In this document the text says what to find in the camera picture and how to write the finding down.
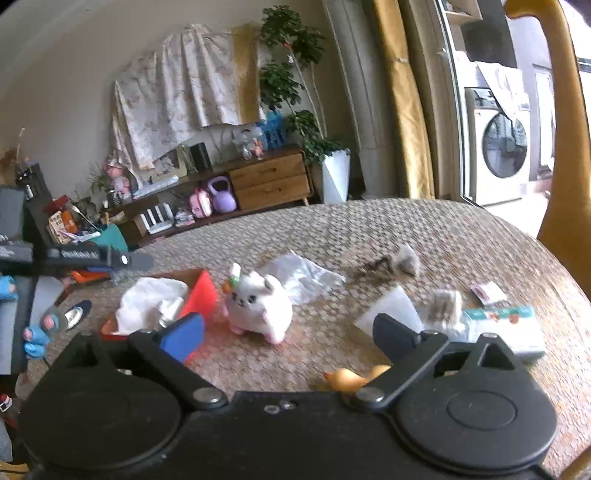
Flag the purple kettlebell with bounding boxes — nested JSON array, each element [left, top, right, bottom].
[[206, 176, 238, 214]]

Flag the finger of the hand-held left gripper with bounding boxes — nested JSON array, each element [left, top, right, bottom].
[[46, 246, 155, 278]]

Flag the small clear brown packet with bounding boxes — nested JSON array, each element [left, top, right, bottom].
[[427, 290, 464, 326]]

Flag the yellow hanging cloth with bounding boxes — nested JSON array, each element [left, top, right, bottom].
[[230, 22, 262, 121]]

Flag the black speaker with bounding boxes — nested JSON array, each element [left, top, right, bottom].
[[189, 142, 213, 172]]

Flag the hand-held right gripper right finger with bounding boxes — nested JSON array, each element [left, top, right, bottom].
[[352, 314, 525, 409]]

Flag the white washing machine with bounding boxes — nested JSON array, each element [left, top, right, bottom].
[[464, 87, 533, 207]]

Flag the white plush cat toy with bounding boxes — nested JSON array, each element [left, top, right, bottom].
[[225, 262, 295, 345]]

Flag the orange plastic item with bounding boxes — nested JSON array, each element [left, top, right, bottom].
[[70, 269, 112, 283]]

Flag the white packet red print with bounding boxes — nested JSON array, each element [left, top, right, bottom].
[[470, 281, 509, 308]]

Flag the printed cardboard box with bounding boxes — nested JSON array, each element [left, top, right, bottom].
[[46, 210, 78, 245]]

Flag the wooden low cabinet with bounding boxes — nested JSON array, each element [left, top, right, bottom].
[[104, 145, 315, 247]]

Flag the teal plastic bin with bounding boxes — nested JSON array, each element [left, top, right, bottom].
[[90, 224, 129, 252]]

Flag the white cloth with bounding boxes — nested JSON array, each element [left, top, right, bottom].
[[477, 60, 530, 121]]

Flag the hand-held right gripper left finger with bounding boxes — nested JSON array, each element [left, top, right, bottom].
[[69, 312, 228, 412]]

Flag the floral hanging cloth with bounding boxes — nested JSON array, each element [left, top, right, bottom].
[[112, 23, 242, 170]]

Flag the flat white plastic bag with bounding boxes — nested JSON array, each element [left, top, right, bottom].
[[256, 250, 347, 306]]

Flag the potted plant white pot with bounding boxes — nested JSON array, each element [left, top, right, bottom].
[[257, 6, 352, 205]]

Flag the dark blue shoe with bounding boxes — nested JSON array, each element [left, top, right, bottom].
[[54, 300, 93, 331]]

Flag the white teal tissue pack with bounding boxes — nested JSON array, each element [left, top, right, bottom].
[[463, 306, 546, 364]]

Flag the yellow rubber duck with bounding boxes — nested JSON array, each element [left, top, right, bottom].
[[322, 364, 393, 394]]

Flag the photo frame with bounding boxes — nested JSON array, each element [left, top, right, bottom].
[[151, 147, 188, 182]]

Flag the person's left hand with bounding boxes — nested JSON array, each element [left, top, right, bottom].
[[0, 275, 52, 361]]

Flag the grey sheer curtain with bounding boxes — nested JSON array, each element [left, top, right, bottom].
[[322, 0, 394, 204]]

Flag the pink toy bag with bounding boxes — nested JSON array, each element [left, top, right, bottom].
[[189, 187, 214, 219]]

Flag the crumpled white plastic bag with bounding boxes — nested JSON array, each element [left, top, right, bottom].
[[115, 277, 189, 334]]

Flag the pink doll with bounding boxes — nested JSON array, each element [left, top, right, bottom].
[[105, 157, 134, 204]]

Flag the red cardboard box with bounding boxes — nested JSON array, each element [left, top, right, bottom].
[[100, 268, 219, 343]]

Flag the yellow curtain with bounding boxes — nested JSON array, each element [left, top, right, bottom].
[[372, 0, 437, 200]]

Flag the yellow chair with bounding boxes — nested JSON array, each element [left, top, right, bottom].
[[503, 0, 591, 298]]

